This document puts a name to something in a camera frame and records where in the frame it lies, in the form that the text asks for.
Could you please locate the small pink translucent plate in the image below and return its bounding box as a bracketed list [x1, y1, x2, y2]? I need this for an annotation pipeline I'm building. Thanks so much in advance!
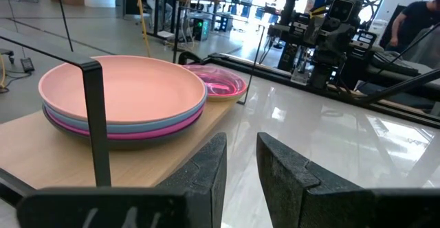
[181, 64, 249, 98]

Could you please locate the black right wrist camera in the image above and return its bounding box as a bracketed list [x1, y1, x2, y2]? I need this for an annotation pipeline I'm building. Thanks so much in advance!
[327, 0, 355, 23]

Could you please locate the large dark grey plate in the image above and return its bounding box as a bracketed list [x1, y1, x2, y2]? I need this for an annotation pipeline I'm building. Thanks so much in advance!
[41, 107, 204, 151]

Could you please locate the large magenta plate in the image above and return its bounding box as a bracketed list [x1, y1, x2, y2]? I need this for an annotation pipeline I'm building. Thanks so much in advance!
[43, 106, 206, 141]

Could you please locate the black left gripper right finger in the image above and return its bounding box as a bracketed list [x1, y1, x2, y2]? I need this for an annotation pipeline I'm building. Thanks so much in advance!
[256, 132, 440, 228]

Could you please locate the large salmon plate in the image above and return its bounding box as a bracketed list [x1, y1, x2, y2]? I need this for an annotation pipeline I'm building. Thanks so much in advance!
[37, 54, 208, 125]

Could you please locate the orange translucent cup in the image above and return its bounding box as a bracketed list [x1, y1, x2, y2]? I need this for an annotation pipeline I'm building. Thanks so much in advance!
[204, 89, 248, 103]

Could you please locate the black power adapter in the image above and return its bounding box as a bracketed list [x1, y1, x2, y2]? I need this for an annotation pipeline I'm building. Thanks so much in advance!
[19, 56, 36, 73]

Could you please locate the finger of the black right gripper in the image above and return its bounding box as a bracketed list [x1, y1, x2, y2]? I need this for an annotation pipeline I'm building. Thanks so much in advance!
[331, 24, 349, 55]
[318, 24, 333, 54]

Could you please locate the black metal rig frame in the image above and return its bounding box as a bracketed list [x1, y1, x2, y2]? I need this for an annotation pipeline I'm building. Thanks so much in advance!
[177, 49, 440, 130]

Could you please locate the black hanging cable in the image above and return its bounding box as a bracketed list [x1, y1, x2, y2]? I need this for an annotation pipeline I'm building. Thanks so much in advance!
[54, 0, 75, 53]

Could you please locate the computer tower with green lights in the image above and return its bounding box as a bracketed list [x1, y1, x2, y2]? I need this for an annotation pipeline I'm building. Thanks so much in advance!
[191, 16, 213, 43]

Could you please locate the wooden shelf with black frame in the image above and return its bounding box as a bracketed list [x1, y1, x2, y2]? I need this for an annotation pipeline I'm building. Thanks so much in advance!
[0, 5, 268, 208]

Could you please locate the yellow hanging cable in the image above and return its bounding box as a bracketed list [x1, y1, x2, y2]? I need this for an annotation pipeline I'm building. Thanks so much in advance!
[135, 0, 153, 58]

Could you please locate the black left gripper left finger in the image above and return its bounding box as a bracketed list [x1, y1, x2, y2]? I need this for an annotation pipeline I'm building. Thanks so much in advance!
[16, 132, 228, 228]

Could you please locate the large blue plate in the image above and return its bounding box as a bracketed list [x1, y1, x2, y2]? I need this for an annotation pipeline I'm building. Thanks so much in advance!
[41, 92, 208, 135]

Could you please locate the person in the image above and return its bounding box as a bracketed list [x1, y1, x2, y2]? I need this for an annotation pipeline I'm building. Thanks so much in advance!
[388, 0, 440, 54]

